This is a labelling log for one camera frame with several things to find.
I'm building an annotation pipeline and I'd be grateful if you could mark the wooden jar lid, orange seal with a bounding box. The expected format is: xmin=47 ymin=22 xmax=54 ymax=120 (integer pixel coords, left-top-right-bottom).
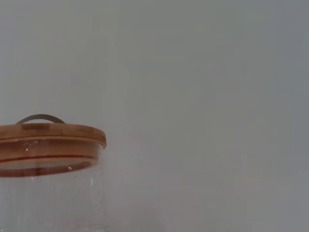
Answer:
xmin=0 ymin=114 xmax=107 ymax=178

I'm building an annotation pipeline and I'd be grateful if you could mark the clear glass water dispenser jar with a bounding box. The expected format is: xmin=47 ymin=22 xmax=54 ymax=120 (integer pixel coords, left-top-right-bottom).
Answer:
xmin=0 ymin=137 xmax=107 ymax=232

